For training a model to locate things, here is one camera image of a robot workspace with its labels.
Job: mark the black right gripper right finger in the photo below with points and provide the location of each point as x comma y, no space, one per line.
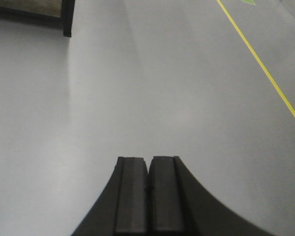
181,206

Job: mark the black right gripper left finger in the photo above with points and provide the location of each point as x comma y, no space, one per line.
122,207

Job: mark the black fruit display shelf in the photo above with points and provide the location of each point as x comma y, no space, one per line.
60,11

